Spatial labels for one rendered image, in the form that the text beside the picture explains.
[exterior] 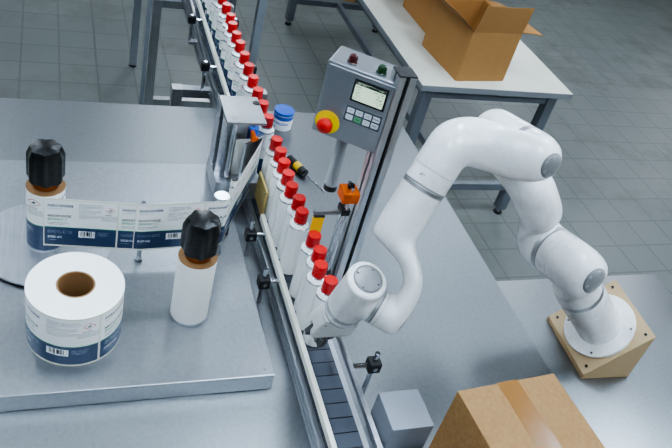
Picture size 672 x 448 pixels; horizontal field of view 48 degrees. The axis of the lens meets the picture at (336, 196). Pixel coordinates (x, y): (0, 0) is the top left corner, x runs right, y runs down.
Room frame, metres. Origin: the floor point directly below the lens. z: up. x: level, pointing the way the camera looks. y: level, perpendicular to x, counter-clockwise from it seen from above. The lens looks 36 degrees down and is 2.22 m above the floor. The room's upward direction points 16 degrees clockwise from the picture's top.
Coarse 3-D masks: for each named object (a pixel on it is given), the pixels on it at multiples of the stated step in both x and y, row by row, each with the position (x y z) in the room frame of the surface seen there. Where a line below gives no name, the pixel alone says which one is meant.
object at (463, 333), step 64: (0, 128) 1.77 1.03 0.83; (64, 128) 1.86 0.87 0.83; (128, 128) 1.96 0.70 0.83; (192, 128) 2.06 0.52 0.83; (320, 192) 1.92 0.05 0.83; (384, 192) 2.02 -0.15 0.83; (256, 256) 1.54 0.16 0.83; (384, 256) 1.70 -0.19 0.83; (448, 256) 1.78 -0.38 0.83; (448, 320) 1.51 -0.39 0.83; (512, 320) 1.59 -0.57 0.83; (384, 384) 1.23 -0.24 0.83; (448, 384) 1.29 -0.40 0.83
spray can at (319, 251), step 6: (318, 246) 1.35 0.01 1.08; (324, 246) 1.36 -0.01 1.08; (312, 252) 1.34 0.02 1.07; (318, 252) 1.33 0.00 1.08; (324, 252) 1.34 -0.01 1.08; (312, 258) 1.34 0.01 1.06; (318, 258) 1.33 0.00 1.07; (324, 258) 1.34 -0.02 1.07; (306, 264) 1.33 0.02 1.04; (312, 264) 1.33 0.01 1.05; (306, 270) 1.33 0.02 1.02; (300, 282) 1.34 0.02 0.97; (300, 288) 1.33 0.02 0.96; (300, 294) 1.33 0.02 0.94; (294, 306) 1.34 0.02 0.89
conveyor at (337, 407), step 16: (256, 208) 1.68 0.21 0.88; (288, 288) 1.40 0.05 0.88; (288, 320) 1.30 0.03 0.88; (320, 352) 1.22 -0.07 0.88; (304, 368) 1.16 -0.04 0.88; (320, 368) 1.18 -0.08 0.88; (336, 368) 1.19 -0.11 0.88; (320, 384) 1.13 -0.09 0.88; (336, 384) 1.14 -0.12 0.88; (336, 400) 1.10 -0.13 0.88; (336, 416) 1.06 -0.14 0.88; (352, 416) 1.07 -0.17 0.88; (336, 432) 1.02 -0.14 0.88; (352, 432) 1.03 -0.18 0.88
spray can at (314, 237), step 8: (312, 232) 1.40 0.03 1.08; (312, 240) 1.38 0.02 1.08; (304, 248) 1.38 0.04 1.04; (312, 248) 1.38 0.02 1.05; (304, 256) 1.37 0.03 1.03; (296, 264) 1.39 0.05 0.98; (304, 264) 1.37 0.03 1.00; (296, 272) 1.38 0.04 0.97; (296, 280) 1.37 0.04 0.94; (296, 288) 1.37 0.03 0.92
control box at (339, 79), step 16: (336, 64) 1.52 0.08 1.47; (368, 64) 1.55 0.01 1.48; (336, 80) 1.51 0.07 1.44; (352, 80) 1.51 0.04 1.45; (368, 80) 1.50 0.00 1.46; (384, 80) 1.50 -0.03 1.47; (320, 96) 1.52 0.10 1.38; (336, 96) 1.51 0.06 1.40; (320, 112) 1.51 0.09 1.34; (336, 112) 1.51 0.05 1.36; (368, 112) 1.50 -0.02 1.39; (384, 112) 1.49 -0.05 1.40; (336, 128) 1.51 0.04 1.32; (352, 128) 1.50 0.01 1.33; (352, 144) 1.50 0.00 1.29; (368, 144) 1.49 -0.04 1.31
